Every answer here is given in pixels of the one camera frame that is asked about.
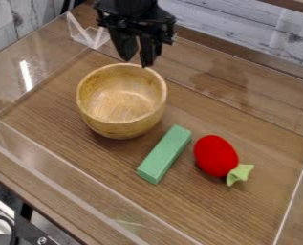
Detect red felt strawberry toy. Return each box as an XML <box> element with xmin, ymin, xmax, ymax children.
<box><xmin>193</xmin><ymin>135</ymin><xmax>254</xmax><ymax>187</ymax></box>

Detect green rectangular block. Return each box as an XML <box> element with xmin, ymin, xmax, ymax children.
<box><xmin>136</xmin><ymin>124</ymin><xmax>192</xmax><ymax>185</ymax></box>

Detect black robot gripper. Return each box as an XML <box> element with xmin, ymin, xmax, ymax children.
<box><xmin>93</xmin><ymin>0</ymin><xmax>176</xmax><ymax>67</ymax></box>

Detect clear acrylic corner bracket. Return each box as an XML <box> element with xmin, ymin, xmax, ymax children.
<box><xmin>65</xmin><ymin>12</ymin><xmax>109</xmax><ymax>50</ymax></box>

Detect light wooden bowl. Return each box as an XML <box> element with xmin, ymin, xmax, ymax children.
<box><xmin>76</xmin><ymin>63</ymin><xmax>166</xmax><ymax>140</ymax></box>

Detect clear acrylic tray wall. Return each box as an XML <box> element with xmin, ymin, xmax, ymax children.
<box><xmin>0</xmin><ymin>121</ymin><xmax>200</xmax><ymax>245</ymax></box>

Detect black table leg bracket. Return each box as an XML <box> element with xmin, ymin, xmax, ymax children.
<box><xmin>14</xmin><ymin>203</ymin><xmax>60</xmax><ymax>245</ymax></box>

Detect black cable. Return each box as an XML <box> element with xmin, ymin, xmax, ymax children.
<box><xmin>0</xmin><ymin>214</ymin><xmax>17</xmax><ymax>245</ymax></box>

